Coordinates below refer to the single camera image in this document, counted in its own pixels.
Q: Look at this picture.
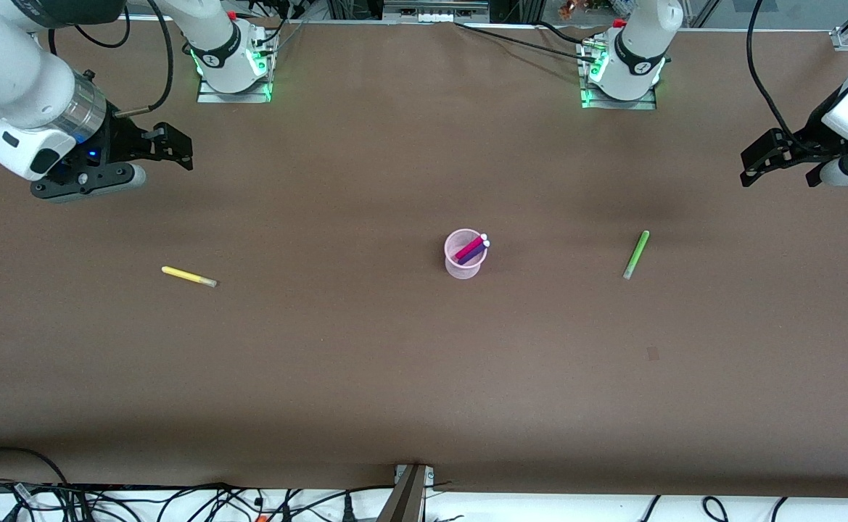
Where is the green marker pen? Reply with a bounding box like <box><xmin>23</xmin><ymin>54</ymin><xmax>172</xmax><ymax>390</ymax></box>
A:
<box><xmin>622</xmin><ymin>230</ymin><xmax>651</xmax><ymax>281</ymax></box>

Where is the brown table cover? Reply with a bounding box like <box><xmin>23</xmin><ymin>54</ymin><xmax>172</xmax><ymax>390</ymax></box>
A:
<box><xmin>0</xmin><ymin>18</ymin><xmax>848</xmax><ymax>498</ymax></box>

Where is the yellow marker pen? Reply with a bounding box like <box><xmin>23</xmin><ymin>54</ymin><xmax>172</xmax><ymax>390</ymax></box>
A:
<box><xmin>161</xmin><ymin>265</ymin><xmax>218</xmax><ymax>289</ymax></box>

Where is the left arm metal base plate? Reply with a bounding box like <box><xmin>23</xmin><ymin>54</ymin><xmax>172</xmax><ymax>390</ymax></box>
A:
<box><xmin>579</xmin><ymin>36</ymin><xmax>658</xmax><ymax>111</ymax></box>

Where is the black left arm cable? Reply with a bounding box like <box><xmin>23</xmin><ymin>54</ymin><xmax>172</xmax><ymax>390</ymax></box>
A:
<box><xmin>746</xmin><ymin>0</ymin><xmax>802</xmax><ymax>142</ymax></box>

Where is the long black tabletop cable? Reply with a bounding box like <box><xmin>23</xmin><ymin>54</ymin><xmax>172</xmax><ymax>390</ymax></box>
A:
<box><xmin>454</xmin><ymin>20</ymin><xmax>598</xmax><ymax>60</ymax></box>

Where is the short black tabletop cable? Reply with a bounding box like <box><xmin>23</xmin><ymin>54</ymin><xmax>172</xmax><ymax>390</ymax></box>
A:
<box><xmin>532</xmin><ymin>20</ymin><xmax>606</xmax><ymax>50</ymax></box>

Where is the silver metal edge bracket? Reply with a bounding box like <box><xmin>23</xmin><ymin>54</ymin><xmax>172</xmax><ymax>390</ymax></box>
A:
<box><xmin>395</xmin><ymin>464</ymin><xmax>436</xmax><ymax>489</ymax></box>

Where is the silver power strip box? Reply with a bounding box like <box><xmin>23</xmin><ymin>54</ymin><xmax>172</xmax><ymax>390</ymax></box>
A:
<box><xmin>382</xmin><ymin>0</ymin><xmax>490</xmax><ymax>23</ymax></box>

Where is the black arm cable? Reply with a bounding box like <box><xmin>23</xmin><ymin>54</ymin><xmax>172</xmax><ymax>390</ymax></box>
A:
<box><xmin>746</xmin><ymin>0</ymin><xmax>802</xmax><ymax>142</ymax></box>
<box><xmin>50</xmin><ymin>0</ymin><xmax>175</xmax><ymax>118</ymax></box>

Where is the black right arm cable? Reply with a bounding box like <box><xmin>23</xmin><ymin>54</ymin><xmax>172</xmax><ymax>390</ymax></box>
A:
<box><xmin>50</xmin><ymin>0</ymin><xmax>175</xmax><ymax>118</ymax></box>

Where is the pink plastic cup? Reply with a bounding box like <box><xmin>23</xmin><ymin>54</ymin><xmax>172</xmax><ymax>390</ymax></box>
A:
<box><xmin>444</xmin><ymin>228</ymin><xmax>490</xmax><ymax>280</ymax></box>

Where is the thick black arched cable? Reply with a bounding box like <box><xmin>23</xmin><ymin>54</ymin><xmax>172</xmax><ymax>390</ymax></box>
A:
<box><xmin>0</xmin><ymin>447</ymin><xmax>69</xmax><ymax>486</ymax></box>

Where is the dark camera stand post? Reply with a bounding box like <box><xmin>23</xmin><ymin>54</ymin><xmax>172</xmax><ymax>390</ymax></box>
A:
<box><xmin>376</xmin><ymin>466</ymin><xmax>428</xmax><ymax>522</ymax></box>

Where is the magenta marker pen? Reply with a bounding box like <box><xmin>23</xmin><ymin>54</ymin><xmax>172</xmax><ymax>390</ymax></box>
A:
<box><xmin>454</xmin><ymin>233</ymin><xmax>489</xmax><ymax>261</ymax></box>

